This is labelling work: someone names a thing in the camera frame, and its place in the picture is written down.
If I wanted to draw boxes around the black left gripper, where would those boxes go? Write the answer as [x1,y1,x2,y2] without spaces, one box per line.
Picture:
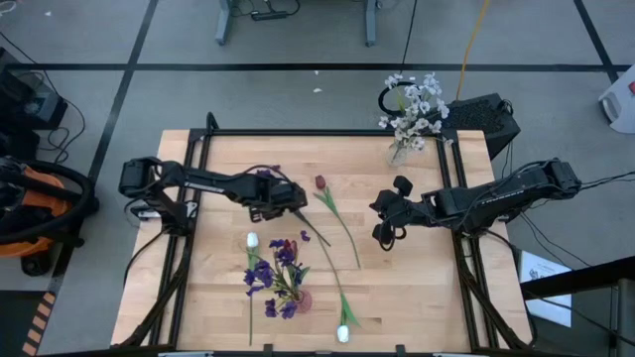
[242,174,310,224]

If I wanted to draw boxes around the clear glass vase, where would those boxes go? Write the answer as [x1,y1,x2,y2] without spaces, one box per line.
[385,141,411,168]

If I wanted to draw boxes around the white artificial tulip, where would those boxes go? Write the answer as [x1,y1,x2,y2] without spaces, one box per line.
[317,237,361,344]
[245,231,262,347]

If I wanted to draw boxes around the orange black floor machine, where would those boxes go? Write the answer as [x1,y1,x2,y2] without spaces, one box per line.
[0,156,100,278]

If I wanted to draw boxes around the black power strip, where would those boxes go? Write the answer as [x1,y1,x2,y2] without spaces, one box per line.
[250,9,290,22]

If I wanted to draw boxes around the grey desk leg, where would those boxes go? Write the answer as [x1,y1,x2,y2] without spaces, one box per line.
[215,0,234,47]
[365,0,378,49]

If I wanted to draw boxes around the white paper sheet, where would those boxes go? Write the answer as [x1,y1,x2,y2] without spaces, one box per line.
[518,250,572,328]

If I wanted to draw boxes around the thick yellow cable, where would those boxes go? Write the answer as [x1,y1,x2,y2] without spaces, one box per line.
[454,0,492,101]

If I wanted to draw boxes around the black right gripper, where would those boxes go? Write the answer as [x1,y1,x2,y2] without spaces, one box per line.
[370,175,430,252]

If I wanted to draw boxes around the thin black hanging cable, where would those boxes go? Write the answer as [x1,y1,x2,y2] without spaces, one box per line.
[400,0,419,69]

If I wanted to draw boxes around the black metal table frame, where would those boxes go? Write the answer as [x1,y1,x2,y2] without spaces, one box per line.
[111,111,537,351]

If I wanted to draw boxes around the black metal beam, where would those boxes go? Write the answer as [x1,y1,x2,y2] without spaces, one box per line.
[519,255,635,300]

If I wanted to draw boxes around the pink glass vase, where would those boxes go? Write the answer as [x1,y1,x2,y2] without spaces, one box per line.
[292,289,314,314]

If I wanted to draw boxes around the white plastic container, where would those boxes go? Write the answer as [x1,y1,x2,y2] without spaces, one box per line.
[597,63,635,135]

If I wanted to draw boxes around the black equipment box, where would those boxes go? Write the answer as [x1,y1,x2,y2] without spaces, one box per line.
[0,47,69,131]

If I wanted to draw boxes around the black mesh-topped case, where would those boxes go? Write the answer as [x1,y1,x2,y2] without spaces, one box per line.
[385,92,522,161]

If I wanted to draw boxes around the black cable loop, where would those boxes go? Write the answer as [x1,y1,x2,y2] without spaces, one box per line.
[378,81,419,118]

